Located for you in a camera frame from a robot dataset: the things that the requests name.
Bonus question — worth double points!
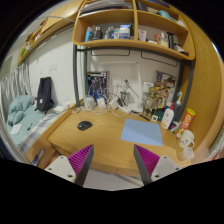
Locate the bed with teal bedding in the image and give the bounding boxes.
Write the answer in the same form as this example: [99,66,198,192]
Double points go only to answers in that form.
[6,95,68,155]

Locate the white red lotion bottle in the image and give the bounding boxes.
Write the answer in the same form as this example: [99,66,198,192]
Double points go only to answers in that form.
[161,104,174,129]

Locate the black backpack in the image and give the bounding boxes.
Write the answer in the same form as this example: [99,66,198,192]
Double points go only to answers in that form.
[37,77,53,112]

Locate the dark spray bottle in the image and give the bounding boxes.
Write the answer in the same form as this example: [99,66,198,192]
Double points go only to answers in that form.
[173,92,182,121]

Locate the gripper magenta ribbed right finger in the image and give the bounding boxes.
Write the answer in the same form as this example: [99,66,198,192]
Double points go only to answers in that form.
[133,145,181,185]

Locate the clear glass cup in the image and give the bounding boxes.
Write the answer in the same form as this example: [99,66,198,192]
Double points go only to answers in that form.
[182,147,194,160]

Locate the white mug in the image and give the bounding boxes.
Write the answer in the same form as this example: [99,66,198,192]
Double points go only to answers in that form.
[179,130,194,148]

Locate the wooden wall shelf unit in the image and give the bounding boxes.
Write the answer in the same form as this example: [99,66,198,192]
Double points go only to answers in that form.
[73,0,195,61]

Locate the black computer mouse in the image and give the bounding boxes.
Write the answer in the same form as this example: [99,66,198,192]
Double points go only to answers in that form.
[77,121,92,131]

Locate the blue mouse pad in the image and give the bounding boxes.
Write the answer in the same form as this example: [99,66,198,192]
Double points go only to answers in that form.
[121,119,163,146]

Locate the groot figure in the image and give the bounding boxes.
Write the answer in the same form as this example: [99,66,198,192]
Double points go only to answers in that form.
[143,87,162,117]

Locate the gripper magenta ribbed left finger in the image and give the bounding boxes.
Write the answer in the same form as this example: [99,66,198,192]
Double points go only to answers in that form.
[46,145,94,186]

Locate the blue robot model box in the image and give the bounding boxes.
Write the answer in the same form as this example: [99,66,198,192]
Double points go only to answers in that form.
[87,71,110,101]

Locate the wooden desk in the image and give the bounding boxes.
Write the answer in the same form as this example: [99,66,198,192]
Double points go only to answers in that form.
[48,111,192,176]

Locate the red yellow snack can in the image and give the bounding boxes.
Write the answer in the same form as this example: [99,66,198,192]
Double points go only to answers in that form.
[176,108,196,139]

